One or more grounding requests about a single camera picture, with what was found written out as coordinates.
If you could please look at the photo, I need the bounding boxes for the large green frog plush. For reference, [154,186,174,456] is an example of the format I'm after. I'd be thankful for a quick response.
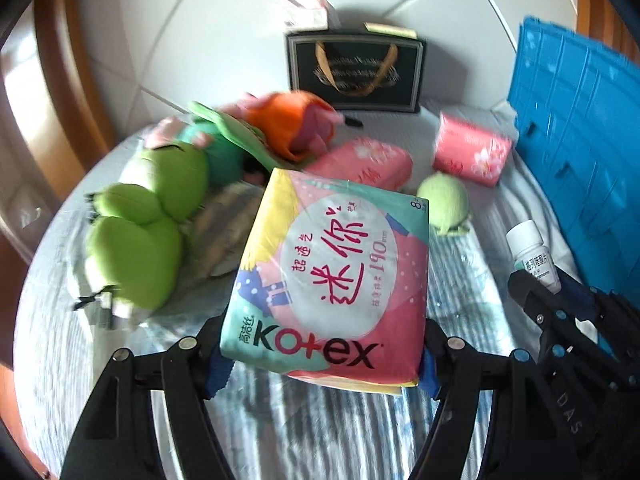
[74,141,208,330]

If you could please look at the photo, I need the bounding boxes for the Kotex sanitary pad pack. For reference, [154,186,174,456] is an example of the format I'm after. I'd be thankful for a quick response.
[219,169,428,393]

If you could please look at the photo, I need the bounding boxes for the white medicine bottle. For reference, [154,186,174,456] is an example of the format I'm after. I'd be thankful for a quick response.
[506,220,561,294]

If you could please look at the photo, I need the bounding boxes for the striped blue bed sheet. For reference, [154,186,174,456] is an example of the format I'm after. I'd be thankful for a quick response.
[14,104,582,480]

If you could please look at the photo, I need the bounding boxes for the small green round plush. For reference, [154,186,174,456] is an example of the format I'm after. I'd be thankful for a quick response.
[416,172,472,236]

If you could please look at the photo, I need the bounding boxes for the pink tissue pack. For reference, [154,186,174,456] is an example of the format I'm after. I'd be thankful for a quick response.
[433,113,513,188]
[305,136,413,191]

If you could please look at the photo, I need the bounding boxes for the blue plastic storage crate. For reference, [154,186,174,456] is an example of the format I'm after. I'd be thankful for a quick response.
[508,16,640,304]

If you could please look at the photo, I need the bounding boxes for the pig plush teal shirt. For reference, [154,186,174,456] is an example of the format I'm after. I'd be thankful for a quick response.
[143,117,245,188]

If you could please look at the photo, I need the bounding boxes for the green dinosaur plush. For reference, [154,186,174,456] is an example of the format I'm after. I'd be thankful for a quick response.
[189,102,299,171]

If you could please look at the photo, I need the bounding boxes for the pig plush orange dress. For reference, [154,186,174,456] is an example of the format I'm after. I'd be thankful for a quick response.
[217,90,363,162]

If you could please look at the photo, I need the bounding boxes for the black gift bag gold handles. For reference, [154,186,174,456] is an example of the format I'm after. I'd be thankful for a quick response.
[285,30,427,114]

